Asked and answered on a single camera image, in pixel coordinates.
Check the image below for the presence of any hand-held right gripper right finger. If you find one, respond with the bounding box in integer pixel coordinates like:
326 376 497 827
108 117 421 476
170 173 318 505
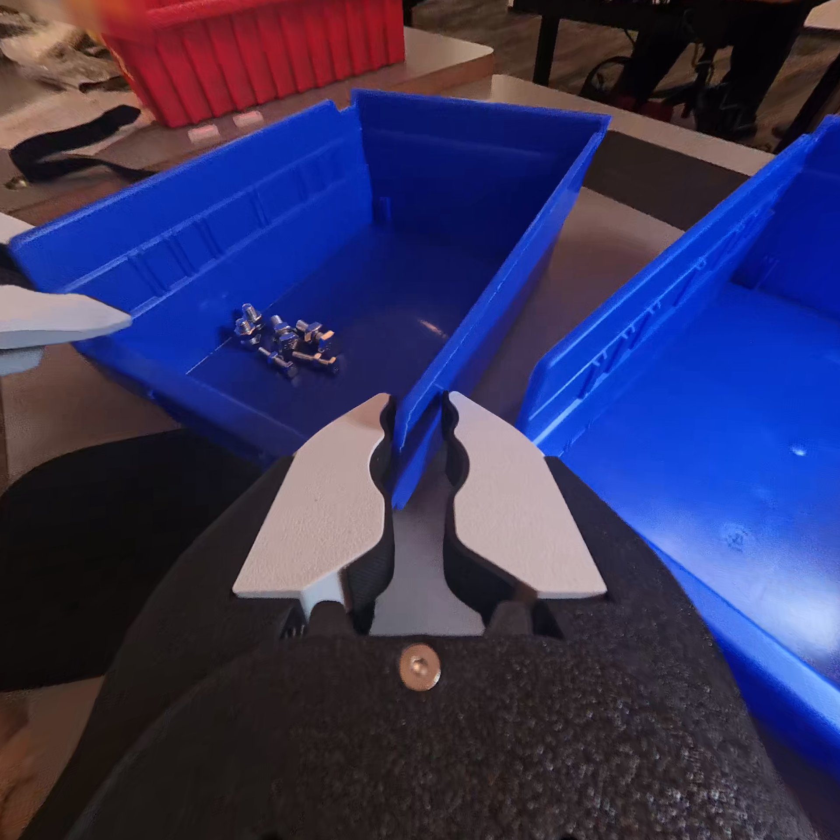
444 390 609 613

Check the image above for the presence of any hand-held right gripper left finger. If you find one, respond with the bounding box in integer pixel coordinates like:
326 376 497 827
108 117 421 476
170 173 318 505
233 392 396 623

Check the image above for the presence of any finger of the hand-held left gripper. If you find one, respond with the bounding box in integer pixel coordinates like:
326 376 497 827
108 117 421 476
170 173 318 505
0 283 135 353

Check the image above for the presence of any blue plastic bin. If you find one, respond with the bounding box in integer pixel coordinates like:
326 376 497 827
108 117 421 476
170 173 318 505
519 116 840 775
7 88 613 510

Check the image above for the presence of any black wrist rest pad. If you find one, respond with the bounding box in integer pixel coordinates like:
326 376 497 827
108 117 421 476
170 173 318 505
0 431 296 693

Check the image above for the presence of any red plastic bin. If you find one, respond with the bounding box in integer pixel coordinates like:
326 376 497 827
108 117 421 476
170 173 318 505
99 0 408 128

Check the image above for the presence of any light wooden board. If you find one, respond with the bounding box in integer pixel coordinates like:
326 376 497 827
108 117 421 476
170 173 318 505
0 27 497 231

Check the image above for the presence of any black strap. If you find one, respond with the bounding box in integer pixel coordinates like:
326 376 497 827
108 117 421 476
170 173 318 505
7 105 158 185

